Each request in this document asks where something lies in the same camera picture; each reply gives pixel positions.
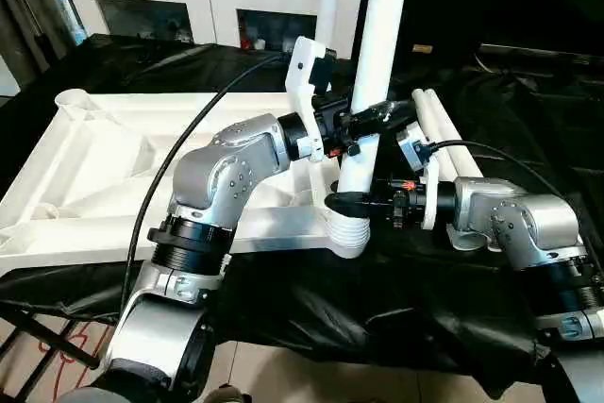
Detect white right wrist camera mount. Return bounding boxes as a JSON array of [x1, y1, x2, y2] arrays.
[[394, 126, 444, 232]]

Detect black plastic sheet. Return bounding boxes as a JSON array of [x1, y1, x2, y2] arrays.
[[0, 32, 604, 399]]

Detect white plastic table top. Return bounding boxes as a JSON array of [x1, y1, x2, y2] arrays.
[[0, 88, 372, 277]]

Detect dark shoe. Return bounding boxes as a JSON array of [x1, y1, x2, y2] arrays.
[[202, 386, 254, 403]]

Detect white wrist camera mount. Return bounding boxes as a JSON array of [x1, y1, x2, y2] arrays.
[[394, 126, 444, 232], [285, 36, 339, 163]]

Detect blue patterned roll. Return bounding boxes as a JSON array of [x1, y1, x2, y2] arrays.
[[46, 0, 89, 45]]

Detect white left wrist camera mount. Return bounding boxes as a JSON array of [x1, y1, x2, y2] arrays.
[[285, 36, 339, 163]]

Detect black stand leg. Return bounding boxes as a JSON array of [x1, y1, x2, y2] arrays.
[[0, 301, 103, 371]]

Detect grey metal stand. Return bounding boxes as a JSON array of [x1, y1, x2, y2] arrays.
[[0, 0, 62, 88]]

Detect long black pole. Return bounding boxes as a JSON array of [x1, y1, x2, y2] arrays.
[[478, 42, 604, 68]]

